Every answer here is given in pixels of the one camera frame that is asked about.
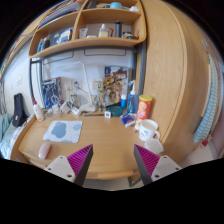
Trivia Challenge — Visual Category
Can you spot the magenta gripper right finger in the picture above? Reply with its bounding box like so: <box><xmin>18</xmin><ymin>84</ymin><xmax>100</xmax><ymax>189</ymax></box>
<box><xmin>134</xmin><ymin>144</ymin><xmax>181</xmax><ymax>185</ymax></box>

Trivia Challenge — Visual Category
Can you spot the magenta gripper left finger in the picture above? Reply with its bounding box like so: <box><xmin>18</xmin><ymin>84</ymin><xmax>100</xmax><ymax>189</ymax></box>
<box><xmin>45</xmin><ymin>144</ymin><xmax>93</xmax><ymax>186</ymax></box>

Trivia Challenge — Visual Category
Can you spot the pink computer mouse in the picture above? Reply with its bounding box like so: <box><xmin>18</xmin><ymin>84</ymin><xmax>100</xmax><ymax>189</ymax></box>
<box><xmin>38</xmin><ymin>143</ymin><xmax>51</xmax><ymax>159</ymax></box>

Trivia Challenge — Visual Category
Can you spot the grey cloud mouse pad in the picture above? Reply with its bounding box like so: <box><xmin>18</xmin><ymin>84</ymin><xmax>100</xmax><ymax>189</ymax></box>
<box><xmin>43</xmin><ymin>120</ymin><xmax>82</xmax><ymax>143</ymax></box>

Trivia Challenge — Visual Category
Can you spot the clear plastic cup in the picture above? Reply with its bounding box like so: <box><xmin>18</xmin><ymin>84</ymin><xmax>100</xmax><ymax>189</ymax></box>
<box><xmin>144</xmin><ymin>139</ymin><xmax>164</xmax><ymax>155</ymax></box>

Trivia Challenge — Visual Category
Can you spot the white mug with face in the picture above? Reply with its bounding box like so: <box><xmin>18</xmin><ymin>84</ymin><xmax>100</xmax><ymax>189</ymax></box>
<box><xmin>139</xmin><ymin>119</ymin><xmax>160</xmax><ymax>141</ymax></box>

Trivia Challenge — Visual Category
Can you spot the blue snack packet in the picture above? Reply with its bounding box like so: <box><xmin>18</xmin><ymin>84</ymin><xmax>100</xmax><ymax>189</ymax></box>
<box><xmin>120</xmin><ymin>113</ymin><xmax>135</xmax><ymax>127</ymax></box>

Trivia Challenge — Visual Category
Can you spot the white desk lamp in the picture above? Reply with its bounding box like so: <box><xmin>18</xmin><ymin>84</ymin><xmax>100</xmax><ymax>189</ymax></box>
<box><xmin>61</xmin><ymin>61</ymin><xmax>96</xmax><ymax>112</ymax></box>

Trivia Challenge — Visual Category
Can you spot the small white desk clock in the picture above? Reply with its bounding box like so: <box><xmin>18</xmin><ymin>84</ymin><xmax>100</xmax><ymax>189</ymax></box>
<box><xmin>104</xmin><ymin>111</ymin><xmax>111</xmax><ymax>119</ymax></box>

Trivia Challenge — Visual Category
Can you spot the white bottle red cap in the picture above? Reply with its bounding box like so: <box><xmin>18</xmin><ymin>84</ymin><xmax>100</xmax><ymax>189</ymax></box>
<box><xmin>33</xmin><ymin>99</ymin><xmax>44</xmax><ymax>121</ymax></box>

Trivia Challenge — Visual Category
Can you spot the red yellow chips can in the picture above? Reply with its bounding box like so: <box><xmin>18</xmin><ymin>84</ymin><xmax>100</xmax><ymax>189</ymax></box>
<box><xmin>135</xmin><ymin>95</ymin><xmax>152</xmax><ymax>130</ymax></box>

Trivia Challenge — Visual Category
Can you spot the dark green round container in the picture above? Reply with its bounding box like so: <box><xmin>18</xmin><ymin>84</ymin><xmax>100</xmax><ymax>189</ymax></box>
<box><xmin>108</xmin><ymin>106</ymin><xmax>123</xmax><ymax>117</ymax></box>

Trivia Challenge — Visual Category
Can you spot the blue spray bottle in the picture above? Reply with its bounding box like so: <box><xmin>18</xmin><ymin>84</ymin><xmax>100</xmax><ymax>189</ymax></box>
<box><xmin>127</xmin><ymin>80</ymin><xmax>138</xmax><ymax>114</ymax></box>

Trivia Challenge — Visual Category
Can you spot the tan robot figure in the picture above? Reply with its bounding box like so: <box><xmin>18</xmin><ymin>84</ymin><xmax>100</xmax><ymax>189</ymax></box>
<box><xmin>96</xmin><ymin>89</ymin><xmax>106</xmax><ymax>112</ymax></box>

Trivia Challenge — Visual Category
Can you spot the black bag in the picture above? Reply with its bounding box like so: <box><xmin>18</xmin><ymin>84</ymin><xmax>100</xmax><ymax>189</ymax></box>
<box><xmin>12</xmin><ymin>93</ymin><xmax>27</xmax><ymax>127</ymax></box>

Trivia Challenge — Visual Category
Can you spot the light blue hanging towel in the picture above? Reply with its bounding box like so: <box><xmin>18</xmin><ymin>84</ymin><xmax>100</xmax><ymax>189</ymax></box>
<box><xmin>194</xmin><ymin>55</ymin><xmax>218</xmax><ymax>144</ymax></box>

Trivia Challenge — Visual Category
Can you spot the blue robot model box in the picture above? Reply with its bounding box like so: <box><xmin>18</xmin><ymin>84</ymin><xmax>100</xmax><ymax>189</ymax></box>
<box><xmin>42</xmin><ymin>77</ymin><xmax>62</xmax><ymax>109</ymax></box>

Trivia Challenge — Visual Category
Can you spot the colourful poster box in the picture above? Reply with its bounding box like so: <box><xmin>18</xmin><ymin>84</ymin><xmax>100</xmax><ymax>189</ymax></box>
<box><xmin>105</xmin><ymin>66</ymin><xmax>129</xmax><ymax>106</ymax></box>

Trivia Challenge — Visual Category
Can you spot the wooden wardrobe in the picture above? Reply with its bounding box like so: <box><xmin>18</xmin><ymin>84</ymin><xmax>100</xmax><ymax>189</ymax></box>
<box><xmin>141</xmin><ymin>0</ymin><xmax>209</xmax><ymax>162</ymax></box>

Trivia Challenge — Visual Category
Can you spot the white lotion bottle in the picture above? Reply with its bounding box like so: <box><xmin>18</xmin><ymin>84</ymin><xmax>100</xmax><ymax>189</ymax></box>
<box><xmin>98</xmin><ymin>24</ymin><xmax>109</xmax><ymax>37</ymax></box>

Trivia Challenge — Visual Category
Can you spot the black thermos bottle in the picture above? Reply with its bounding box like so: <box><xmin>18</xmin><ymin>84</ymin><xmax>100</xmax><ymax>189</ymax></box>
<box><xmin>115</xmin><ymin>21</ymin><xmax>122</xmax><ymax>38</ymax></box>

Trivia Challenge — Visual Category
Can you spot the teal round tin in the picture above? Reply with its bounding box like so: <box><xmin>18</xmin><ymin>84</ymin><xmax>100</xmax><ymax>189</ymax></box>
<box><xmin>110</xmin><ymin>2</ymin><xmax>122</xmax><ymax>9</ymax></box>

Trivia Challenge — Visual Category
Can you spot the wooden wall shelf unit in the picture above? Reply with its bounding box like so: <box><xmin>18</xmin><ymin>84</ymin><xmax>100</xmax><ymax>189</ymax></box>
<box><xmin>29</xmin><ymin>0</ymin><xmax>147</xmax><ymax>58</ymax></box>

